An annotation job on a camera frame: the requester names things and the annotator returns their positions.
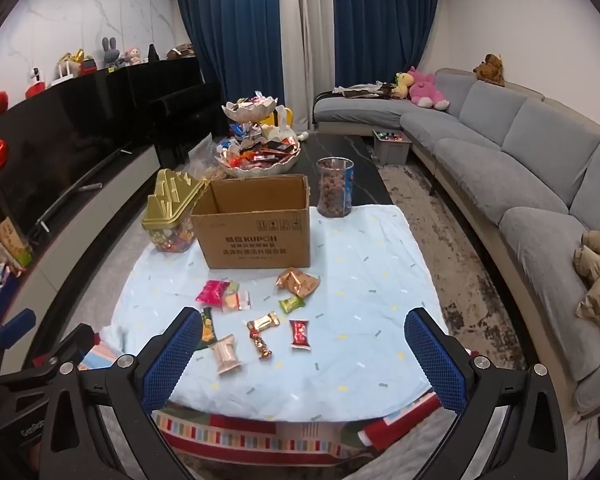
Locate dark green cracker packet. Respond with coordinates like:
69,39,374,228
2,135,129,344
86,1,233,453
197,307,218,350

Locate clear jar of nuts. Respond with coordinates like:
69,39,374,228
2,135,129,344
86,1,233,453
316,157,354,218

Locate red gold twisted candy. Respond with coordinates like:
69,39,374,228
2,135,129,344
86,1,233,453
247,322,272,360

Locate blue curtain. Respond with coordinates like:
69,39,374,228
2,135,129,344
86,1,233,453
178,0,285,104
334,0,438,87

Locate black television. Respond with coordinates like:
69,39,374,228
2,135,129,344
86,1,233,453
0,58,202,232

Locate pink plush toy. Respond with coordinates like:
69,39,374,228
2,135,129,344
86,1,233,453
407,67,450,112

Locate pink snack packet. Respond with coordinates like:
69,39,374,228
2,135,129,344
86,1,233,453
196,280,230,307

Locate brown plush toy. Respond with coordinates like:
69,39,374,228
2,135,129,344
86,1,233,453
474,53,505,87

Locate small green candy packet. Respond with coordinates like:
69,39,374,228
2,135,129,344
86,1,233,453
278,295,304,314

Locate clear packet yellow cake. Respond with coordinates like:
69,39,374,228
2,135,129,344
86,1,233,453
221,290,251,312

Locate tan biscuit snack bag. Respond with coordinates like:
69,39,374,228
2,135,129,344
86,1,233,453
275,268,321,299

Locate blue curtain left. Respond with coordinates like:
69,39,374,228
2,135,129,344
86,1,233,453
178,0,285,104

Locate white two-tier snack bowl stand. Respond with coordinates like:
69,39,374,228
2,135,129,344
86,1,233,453
215,91,302,179

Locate gold candy bar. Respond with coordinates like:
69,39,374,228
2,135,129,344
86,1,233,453
247,311,280,333

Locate gold lid candy jar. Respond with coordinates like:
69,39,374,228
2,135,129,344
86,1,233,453
142,169,207,252

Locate yellow plush toy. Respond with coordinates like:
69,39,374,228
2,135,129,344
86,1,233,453
391,72,415,100

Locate pink wafer packet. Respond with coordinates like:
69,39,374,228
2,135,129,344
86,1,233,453
211,334,242,375

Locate grey sectional sofa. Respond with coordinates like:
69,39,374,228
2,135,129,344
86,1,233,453
313,68,600,418

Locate brown cardboard box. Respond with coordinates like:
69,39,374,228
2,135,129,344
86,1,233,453
193,174,311,269

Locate grey storage bin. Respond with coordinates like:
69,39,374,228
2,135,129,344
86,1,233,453
373,130,412,165

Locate blue curtain right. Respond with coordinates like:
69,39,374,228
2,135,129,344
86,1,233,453
334,0,438,87

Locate grey bunny plush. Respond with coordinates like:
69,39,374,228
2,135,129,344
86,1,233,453
102,37,120,68

